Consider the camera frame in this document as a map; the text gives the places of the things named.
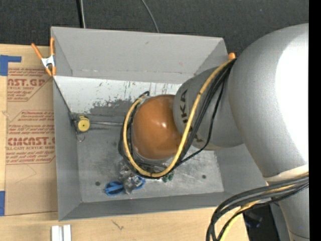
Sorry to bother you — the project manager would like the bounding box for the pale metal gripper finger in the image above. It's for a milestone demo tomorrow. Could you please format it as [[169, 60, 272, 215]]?
[[118, 162, 131, 183], [123, 174, 142, 195]]

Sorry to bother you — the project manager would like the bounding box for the blue flat oval object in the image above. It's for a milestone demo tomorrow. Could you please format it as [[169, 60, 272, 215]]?
[[104, 177, 146, 196]]

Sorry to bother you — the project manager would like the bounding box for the grey metal bin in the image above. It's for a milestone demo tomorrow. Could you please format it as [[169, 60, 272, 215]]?
[[50, 26, 269, 222]]

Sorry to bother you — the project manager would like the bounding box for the yellow and black round object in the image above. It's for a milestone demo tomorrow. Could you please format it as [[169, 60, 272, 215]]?
[[71, 112, 91, 134]]

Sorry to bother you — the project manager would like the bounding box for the brown cardboard board, red print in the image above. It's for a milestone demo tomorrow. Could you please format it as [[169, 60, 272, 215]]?
[[0, 43, 59, 217]]

